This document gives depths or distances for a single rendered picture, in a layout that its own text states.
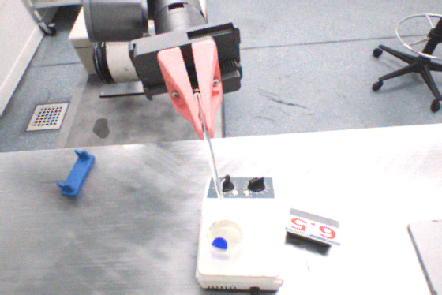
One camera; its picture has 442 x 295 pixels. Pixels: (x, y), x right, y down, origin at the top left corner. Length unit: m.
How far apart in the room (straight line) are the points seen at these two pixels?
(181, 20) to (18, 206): 0.56
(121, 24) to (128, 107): 1.04
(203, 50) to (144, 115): 1.06
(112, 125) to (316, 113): 1.06
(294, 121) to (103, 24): 1.44
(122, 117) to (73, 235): 0.77
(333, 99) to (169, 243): 1.45
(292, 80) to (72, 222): 1.54
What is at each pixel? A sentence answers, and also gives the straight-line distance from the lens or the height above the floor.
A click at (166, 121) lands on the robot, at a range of 1.27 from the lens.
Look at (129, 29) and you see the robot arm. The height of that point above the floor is 1.11.
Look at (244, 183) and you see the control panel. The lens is 0.57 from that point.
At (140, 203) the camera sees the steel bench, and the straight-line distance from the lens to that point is 0.64.
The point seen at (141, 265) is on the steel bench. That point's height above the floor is 0.75.
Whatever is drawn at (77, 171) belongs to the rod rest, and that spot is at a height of 0.76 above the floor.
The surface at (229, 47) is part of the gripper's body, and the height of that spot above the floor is 1.11.
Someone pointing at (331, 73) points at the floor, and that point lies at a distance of 2.02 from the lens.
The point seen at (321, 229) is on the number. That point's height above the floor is 0.77.
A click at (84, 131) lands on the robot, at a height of 0.37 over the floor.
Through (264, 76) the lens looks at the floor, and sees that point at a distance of 1.96.
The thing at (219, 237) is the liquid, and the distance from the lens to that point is 0.44.
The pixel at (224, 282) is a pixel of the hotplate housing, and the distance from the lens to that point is 0.50.
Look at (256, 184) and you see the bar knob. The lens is 0.56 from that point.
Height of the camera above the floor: 1.29
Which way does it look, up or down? 54 degrees down
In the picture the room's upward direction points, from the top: 8 degrees counter-clockwise
